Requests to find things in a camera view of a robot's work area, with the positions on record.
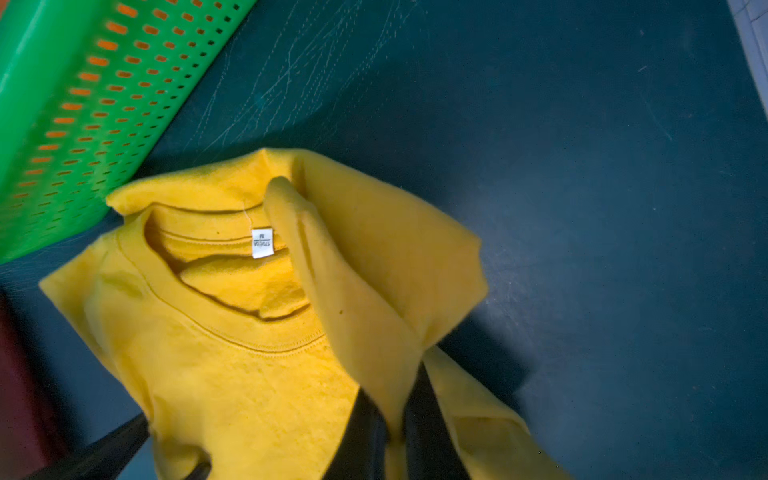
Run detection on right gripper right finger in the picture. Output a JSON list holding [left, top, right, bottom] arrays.
[[322, 362, 472, 480]]

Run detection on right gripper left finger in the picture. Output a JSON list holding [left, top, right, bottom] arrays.
[[23, 412, 212, 480]]

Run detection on dark red t-shirt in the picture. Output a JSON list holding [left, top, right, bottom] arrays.
[[1, 300, 70, 479]]

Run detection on yellow t-shirt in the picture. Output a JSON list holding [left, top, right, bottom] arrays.
[[40, 149, 566, 479]]

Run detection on green plastic basket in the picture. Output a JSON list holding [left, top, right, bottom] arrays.
[[1, 0, 252, 262]]

